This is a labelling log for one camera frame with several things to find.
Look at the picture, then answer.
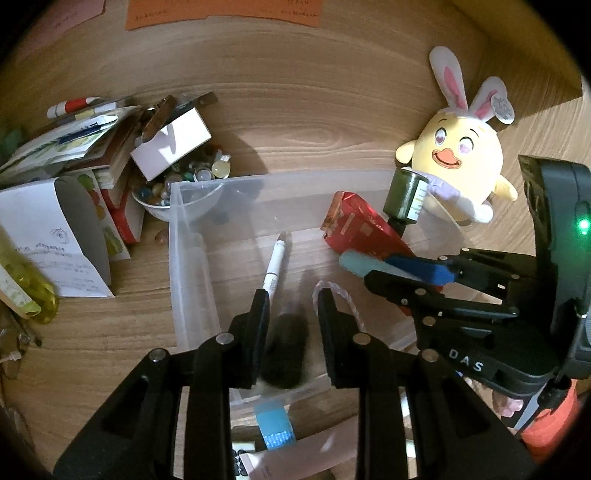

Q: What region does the dark green glass bottle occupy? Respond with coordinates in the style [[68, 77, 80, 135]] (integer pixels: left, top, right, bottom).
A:
[[383, 169, 429, 236]]

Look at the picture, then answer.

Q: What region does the mint blue white bottle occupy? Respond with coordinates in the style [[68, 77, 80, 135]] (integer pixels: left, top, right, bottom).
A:
[[339, 250, 400, 278]]

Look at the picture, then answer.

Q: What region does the white pill blister card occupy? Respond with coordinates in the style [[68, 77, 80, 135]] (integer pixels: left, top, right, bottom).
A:
[[233, 449, 249, 480]]

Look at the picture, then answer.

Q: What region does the pink cosmetic tube white cap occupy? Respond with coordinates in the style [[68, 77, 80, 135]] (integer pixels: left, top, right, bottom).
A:
[[239, 416, 359, 480]]

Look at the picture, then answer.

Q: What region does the white pen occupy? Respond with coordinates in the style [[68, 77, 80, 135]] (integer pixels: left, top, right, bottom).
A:
[[262, 231, 290, 307]]

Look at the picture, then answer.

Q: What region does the person right hand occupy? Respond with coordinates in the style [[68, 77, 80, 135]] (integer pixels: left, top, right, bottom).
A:
[[492, 391, 524, 418]]

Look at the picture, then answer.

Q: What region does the red foil packet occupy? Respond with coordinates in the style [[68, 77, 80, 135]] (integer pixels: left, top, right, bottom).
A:
[[321, 191, 415, 260]]

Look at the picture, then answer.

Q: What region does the yellow bunny-eared chick plush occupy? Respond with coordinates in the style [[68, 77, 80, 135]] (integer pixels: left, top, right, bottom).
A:
[[394, 46, 518, 224]]

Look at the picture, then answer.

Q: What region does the green spray bottle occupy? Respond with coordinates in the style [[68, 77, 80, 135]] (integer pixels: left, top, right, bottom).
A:
[[1, 229, 58, 324]]

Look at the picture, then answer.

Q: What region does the clear plastic storage bin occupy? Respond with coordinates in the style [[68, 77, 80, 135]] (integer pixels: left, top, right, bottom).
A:
[[167, 168, 468, 421]]

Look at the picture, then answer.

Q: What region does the white folded paper sheet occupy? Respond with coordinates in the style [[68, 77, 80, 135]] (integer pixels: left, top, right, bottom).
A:
[[1, 176, 113, 298]]

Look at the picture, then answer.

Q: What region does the white bowl of beads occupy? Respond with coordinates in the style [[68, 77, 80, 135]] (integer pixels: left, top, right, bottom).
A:
[[130, 149, 231, 222]]

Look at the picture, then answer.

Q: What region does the small white cardboard box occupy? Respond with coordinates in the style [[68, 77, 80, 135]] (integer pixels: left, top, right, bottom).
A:
[[130, 108, 211, 181]]

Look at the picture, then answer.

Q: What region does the stack of booklets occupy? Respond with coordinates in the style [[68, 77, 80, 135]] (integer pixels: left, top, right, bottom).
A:
[[1, 105, 142, 261]]

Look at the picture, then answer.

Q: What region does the red white marker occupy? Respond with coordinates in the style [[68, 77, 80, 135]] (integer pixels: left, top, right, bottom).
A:
[[46, 97, 101, 120]]

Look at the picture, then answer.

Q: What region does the orange sticky note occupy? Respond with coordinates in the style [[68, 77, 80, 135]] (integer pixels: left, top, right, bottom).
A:
[[125, 0, 322, 30]]

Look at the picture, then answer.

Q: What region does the pink sticky note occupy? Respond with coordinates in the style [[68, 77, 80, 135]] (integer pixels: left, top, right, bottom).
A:
[[22, 0, 105, 50]]

